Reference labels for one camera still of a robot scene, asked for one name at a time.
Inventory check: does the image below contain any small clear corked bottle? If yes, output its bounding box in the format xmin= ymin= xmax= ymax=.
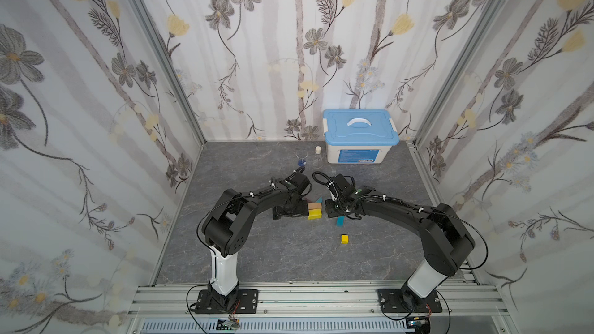
xmin=312 ymin=146 xmax=323 ymax=169

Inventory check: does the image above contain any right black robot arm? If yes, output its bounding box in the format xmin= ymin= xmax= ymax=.
xmin=312 ymin=171 xmax=476 ymax=312

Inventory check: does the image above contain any white slotted cable duct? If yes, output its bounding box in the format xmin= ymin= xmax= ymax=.
xmin=138 ymin=318 xmax=414 ymax=333

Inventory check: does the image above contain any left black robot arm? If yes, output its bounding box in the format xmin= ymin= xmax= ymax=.
xmin=188 ymin=166 xmax=312 ymax=314

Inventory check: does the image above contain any blue lid storage box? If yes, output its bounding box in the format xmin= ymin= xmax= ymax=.
xmin=323 ymin=109 xmax=400 ymax=164

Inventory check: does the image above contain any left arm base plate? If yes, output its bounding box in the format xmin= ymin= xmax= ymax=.
xmin=190 ymin=289 xmax=259 ymax=315

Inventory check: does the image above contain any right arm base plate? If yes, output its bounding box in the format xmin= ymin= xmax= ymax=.
xmin=376 ymin=289 xmax=443 ymax=314

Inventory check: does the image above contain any glass beaker blue liquid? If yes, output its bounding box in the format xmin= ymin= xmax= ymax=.
xmin=295 ymin=148 xmax=309 ymax=167

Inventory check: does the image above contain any yellow rectangular block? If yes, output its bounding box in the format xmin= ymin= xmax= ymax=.
xmin=307 ymin=209 xmax=323 ymax=221

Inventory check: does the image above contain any small circuit board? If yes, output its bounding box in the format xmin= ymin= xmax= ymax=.
xmin=216 ymin=319 xmax=241 ymax=331

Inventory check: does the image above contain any aluminium frame rail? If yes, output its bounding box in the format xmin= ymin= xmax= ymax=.
xmin=127 ymin=279 xmax=510 ymax=319

